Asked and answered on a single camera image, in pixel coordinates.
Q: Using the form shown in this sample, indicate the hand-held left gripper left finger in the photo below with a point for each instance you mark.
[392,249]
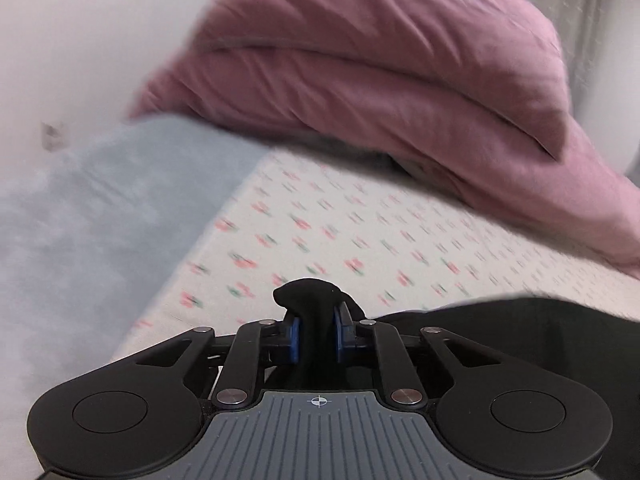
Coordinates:
[295,344]

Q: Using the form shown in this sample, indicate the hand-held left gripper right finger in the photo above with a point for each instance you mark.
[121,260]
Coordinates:
[341,342]

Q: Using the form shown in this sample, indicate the black pants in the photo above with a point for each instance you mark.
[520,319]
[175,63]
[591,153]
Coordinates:
[500,325]

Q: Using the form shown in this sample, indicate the cherry print bedsheet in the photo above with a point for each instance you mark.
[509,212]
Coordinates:
[380,240]

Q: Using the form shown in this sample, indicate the light blue fleece blanket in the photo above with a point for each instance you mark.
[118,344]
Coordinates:
[90,220]

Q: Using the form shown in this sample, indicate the pink duvet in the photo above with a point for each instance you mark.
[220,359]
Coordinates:
[400,85]

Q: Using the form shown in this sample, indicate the grey star print curtain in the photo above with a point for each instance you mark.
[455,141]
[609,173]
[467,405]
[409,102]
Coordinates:
[575,10]

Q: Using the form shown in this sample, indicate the wall socket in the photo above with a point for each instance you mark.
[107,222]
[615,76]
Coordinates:
[50,135]

